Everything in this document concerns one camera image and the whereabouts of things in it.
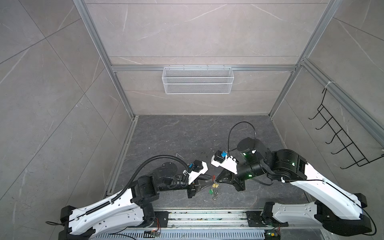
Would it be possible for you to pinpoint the metal keyring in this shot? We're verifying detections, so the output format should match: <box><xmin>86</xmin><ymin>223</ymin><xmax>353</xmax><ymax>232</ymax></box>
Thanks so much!
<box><xmin>211</xmin><ymin>188</ymin><xmax>219</xmax><ymax>200</ymax></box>

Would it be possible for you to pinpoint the slotted cable duct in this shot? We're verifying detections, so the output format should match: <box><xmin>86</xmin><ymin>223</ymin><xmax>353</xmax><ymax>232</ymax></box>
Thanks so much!
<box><xmin>95</xmin><ymin>229</ymin><xmax>265</xmax><ymax>240</ymax></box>

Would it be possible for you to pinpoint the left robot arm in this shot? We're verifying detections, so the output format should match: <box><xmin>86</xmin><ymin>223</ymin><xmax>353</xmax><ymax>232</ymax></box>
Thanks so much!
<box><xmin>58</xmin><ymin>155</ymin><xmax>209</xmax><ymax>240</ymax></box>

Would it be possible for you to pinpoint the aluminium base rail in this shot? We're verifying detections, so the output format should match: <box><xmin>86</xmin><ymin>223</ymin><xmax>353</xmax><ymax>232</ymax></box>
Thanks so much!
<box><xmin>80</xmin><ymin>208</ymin><xmax>334</xmax><ymax>232</ymax></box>

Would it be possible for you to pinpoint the white wire mesh basket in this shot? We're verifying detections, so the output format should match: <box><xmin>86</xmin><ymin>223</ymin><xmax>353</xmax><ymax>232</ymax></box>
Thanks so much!
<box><xmin>162</xmin><ymin>67</ymin><xmax>235</xmax><ymax>95</ymax></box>

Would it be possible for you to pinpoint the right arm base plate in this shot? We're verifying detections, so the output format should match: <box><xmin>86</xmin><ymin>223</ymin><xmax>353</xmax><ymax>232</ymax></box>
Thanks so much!
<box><xmin>246</xmin><ymin>211</ymin><xmax>289</xmax><ymax>227</ymax></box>

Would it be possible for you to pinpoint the black wire hook rack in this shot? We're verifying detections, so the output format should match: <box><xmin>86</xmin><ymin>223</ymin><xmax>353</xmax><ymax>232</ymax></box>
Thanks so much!
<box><xmin>308</xmin><ymin>88</ymin><xmax>384</xmax><ymax>170</ymax></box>

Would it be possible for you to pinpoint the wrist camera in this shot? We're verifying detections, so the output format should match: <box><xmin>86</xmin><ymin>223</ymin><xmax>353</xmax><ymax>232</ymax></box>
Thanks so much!
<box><xmin>188</xmin><ymin>160</ymin><xmax>208</xmax><ymax>185</ymax></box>
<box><xmin>211</xmin><ymin>150</ymin><xmax>238</xmax><ymax>175</ymax></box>

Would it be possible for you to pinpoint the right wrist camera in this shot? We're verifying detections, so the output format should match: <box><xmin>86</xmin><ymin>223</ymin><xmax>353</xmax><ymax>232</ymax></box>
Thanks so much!
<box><xmin>211</xmin><ymin>150</ymin><xmax>238</xmax><ymax>175</ymax></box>

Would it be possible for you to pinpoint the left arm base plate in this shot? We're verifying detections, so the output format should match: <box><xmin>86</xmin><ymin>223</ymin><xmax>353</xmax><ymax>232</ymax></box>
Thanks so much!
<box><xmin>150</xmin><ymin>211</ymin><xmax>170</xmax><ymax>228</ymax></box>

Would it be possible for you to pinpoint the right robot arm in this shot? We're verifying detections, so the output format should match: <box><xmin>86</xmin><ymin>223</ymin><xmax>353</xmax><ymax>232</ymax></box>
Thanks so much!
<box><xmin>211</xmin><ymin>137</ymin><xmax>378</xmax><ymax>237</ymax></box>

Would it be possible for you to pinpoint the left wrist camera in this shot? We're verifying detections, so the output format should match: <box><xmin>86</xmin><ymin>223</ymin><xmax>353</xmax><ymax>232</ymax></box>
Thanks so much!
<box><xmin>188</xmin><ymin>160</ymin><xmax>208</xmax><ymax>185</ymax></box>

